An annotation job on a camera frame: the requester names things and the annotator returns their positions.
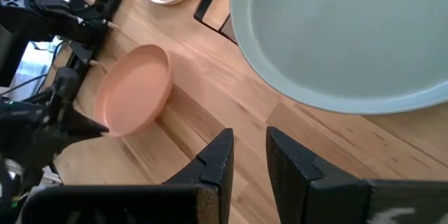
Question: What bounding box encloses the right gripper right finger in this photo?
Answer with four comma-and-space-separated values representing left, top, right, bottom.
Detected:
265, 126, 448, 224

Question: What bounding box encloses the wooden shelf with black legs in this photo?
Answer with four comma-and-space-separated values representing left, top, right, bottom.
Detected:
193, 0, 239, 45

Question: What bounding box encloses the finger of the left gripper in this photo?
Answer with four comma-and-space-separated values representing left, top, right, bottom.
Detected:
61, 106, 110, 150

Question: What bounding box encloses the light blue plate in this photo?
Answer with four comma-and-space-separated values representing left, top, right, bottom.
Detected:
230, 0, 448, 115

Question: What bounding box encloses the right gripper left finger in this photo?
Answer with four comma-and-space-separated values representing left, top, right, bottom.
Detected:
20, 127, 235, 224

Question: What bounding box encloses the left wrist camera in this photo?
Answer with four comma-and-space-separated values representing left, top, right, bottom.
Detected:
51, 66, 81, 104

